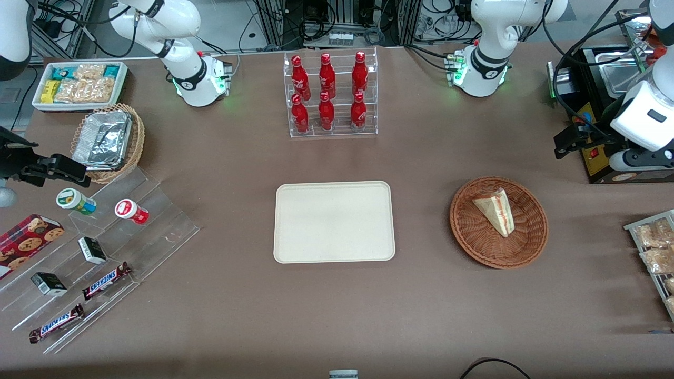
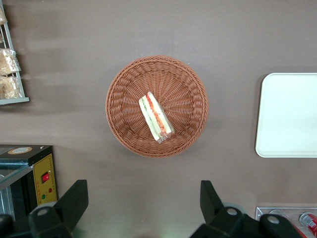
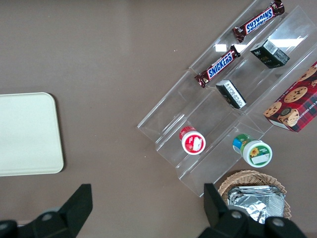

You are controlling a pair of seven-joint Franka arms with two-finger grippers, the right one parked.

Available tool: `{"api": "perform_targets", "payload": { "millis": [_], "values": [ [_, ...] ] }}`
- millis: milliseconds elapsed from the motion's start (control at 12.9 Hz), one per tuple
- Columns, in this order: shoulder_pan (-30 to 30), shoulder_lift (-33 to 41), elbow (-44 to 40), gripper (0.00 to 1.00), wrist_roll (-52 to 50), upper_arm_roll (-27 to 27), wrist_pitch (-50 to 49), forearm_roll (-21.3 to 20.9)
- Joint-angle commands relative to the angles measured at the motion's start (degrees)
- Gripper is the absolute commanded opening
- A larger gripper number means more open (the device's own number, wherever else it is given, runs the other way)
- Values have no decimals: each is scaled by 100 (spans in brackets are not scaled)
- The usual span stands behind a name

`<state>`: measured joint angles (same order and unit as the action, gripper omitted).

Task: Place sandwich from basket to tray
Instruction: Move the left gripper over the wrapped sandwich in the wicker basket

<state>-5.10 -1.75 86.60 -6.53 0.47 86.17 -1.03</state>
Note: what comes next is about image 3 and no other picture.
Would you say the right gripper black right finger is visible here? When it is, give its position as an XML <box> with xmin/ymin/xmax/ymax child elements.
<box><xmin>200</xmin><ymin>183</ymin><xmax>251</xmax><ymax>238</ymax></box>

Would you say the cream rectangular tray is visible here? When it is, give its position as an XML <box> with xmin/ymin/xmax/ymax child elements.
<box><xmin>0</xmin><ymin>92</ymin><xmax>64</xmax><ymax>177</ymax></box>

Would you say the red lidded jar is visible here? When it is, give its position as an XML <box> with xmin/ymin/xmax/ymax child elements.
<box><xmin>179</xmin><ymin>125</ymin><xmax>207</xmax><ymax>156</ymax></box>

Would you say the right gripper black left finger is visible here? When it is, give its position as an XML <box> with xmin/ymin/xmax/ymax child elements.
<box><xmin>17</xmin><ymin>183</ymin><xmax>93</xmax><ymax>238</ymax></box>

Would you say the chocolate chip cookie box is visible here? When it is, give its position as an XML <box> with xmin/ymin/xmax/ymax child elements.
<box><xmin>263</xmin><ymin>61</ymin><xmax>317</xmax><ymax>133</ymax></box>

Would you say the small black carton box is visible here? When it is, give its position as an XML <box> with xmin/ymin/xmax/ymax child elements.
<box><xmin>215</xmin><ymin>79</ymin><xmax>247</xmax><ymax>110</ymax></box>
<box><xmin>250</xmin><ymin>38</ymin><xmax>291</xmax><ymax>69</ymax></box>

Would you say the green lidded jar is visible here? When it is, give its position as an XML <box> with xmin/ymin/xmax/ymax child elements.
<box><xmin>232</xmin><ymin>133</ymin><xmax>273</xmax><ymax>169</ymax></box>

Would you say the aluminium foil container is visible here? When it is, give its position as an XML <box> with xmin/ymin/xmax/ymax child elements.
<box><xmin>226</xmin><ymin>184</ymin><xmax>286</xmax><ymax>225</ymax></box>

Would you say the clear acrylic stepped display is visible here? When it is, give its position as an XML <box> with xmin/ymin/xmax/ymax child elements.
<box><xmin>137</xmin><ymin>0</ymin><xmax>317</xmax><ymax>198</ymax></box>

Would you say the light wicker basket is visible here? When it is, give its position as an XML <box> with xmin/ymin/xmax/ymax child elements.
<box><xmin>217</xmin><ymin>170</ymin><xmax>291</xmax><ymax>221</ymax></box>

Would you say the Snickers chocolate bar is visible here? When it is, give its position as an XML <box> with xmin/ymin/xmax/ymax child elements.
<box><xmin>232</xmin><ymin>0</ymin><xmax>285</xmax><ymax>43</ymax></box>
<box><xmin>194</xmin><ymin>45</ymin><xmax>241</xmax><ymax>89</ymax></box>

